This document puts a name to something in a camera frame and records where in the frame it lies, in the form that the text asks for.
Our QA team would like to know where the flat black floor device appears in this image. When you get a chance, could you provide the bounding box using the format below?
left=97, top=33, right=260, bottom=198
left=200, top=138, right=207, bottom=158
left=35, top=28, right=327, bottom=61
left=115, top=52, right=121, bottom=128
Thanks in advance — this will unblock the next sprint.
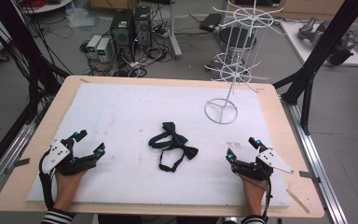
left=200, top=12, right=224, bottom=33

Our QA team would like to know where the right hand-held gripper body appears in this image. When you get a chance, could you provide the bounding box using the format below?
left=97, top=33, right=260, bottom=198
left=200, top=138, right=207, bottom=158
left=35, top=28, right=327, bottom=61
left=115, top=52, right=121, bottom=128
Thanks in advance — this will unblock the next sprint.
left=231, top=147, right=295, bottom=182

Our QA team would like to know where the dark bow tie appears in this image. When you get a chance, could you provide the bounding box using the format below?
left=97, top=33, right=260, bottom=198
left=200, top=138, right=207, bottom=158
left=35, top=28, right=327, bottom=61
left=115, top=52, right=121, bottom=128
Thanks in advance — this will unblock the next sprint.
left=147, top=121, right=200, bottom=174

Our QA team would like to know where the black round stool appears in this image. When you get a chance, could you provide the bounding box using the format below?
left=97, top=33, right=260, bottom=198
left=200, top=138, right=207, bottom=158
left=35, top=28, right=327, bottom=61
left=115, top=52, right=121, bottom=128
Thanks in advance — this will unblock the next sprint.
left=218, top=26, right=257, bottom=53

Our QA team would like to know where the round white table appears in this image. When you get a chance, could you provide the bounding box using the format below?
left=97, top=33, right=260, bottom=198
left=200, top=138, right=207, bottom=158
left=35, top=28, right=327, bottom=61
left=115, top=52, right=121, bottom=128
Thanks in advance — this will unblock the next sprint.
left=21, top=0, right=75, bottom=15

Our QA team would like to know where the tangle of floor cables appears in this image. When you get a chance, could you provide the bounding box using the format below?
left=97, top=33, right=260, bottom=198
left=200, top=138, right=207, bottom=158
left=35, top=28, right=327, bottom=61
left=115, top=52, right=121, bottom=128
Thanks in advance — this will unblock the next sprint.
left=79, top=39, right=175, bottom=78

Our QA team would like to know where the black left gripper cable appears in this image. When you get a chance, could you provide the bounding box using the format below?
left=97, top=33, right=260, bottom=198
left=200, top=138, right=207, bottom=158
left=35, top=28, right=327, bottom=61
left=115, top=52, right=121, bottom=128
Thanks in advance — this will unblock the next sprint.
left=38, top=148, right=58, bottom=211

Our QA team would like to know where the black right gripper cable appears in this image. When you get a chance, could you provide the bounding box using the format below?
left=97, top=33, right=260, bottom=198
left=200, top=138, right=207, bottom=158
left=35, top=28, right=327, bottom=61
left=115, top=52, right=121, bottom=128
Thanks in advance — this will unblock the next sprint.
left=261, top=176, right=273, bottom=224

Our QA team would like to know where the person's left hand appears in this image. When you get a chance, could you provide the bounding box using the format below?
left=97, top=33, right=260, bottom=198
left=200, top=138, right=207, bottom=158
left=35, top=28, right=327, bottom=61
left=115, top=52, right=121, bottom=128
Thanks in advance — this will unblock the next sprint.
left=53, top=170, right=88, bottom=211

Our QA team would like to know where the grey robot part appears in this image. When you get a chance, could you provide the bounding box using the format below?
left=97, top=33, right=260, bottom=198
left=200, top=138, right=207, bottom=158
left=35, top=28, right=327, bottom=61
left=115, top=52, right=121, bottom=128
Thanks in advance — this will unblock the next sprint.
left=297, top=17, right=357, bottom=66

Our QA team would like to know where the white wire rack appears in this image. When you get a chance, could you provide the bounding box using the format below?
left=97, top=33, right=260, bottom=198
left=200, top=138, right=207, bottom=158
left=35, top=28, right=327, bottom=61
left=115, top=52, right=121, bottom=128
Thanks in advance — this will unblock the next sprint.
left=203, top=0, right=288, bottom=125

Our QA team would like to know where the aluminium rail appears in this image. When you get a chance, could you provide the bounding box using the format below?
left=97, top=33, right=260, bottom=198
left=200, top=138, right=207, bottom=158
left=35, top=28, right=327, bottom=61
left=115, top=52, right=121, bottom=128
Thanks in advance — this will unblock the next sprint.
left=280, top=96, right=350, bottom=224
left=0, top=105, right=54, bottom=213

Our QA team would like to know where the grey table clamp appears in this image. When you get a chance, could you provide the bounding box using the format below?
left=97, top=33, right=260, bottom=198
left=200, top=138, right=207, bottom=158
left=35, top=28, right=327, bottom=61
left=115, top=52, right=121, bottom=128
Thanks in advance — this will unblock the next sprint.
left=4, top=157, right=32, bottom=175
left=298, top=170, right=322, bottom=185

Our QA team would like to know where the person's right hand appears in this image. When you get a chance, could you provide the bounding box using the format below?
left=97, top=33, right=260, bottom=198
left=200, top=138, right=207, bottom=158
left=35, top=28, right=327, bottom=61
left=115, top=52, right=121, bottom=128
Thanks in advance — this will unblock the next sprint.
left=241, top=176, right=267, bottom=217

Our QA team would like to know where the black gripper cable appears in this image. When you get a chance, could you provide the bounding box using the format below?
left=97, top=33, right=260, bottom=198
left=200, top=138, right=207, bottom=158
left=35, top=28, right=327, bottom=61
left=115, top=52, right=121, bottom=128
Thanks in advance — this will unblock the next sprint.
left=38, top=148, right=58, bottom=211
left=261, top=176, right=273, bottom=224

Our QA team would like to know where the white floor platform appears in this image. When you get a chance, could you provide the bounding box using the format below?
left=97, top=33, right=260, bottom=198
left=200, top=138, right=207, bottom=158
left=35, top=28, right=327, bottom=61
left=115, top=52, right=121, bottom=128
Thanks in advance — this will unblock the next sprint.
left=279, top=21, right=358, bottom=67

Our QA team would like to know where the grey desk leg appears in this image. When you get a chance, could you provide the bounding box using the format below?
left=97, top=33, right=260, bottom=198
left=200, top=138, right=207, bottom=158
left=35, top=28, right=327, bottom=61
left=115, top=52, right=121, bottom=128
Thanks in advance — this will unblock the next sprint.
left=167, top=0, right=183, bottom=60

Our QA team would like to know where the white power supply unit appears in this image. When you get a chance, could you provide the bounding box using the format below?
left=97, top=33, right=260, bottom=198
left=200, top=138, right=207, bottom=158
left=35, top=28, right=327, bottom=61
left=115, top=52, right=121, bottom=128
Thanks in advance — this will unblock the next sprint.
left=86, top=34, right=103, bottom=59
left=96, top=36, right=112, bottom=63

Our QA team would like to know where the white foam mat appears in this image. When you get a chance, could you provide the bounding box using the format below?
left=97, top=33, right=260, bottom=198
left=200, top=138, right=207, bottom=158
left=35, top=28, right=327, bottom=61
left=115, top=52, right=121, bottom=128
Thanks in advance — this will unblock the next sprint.
left=26, top=82, right=292, bottom=209

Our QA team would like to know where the thin wooden stick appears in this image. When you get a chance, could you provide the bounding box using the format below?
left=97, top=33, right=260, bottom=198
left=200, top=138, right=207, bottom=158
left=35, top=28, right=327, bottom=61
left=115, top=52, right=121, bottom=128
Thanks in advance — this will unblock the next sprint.
left=285, top=188, right=311, bottom=215

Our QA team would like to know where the clear plastic bag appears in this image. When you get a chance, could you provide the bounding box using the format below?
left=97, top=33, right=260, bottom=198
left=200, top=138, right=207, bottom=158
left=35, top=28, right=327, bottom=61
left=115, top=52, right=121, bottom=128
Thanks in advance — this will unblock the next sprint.
left=64, top=7, right=101, bottom=30

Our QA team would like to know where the black computer tower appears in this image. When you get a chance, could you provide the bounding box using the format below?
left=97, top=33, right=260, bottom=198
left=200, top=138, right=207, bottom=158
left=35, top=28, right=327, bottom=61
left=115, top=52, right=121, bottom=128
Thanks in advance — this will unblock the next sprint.
left=132, top=6, right=153, bottom=49
left=109, top=8, right=134, bottom=49

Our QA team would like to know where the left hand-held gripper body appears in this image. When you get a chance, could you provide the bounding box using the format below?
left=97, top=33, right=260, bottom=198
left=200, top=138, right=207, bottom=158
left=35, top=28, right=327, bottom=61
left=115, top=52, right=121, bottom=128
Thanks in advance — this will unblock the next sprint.
left=41, top=138, right=100, bottom=175

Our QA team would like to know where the black frame post with cables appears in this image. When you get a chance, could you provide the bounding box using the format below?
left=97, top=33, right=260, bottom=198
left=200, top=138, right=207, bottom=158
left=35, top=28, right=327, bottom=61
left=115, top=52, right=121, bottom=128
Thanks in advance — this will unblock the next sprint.
left=0, top=0, right=70, bottom=125

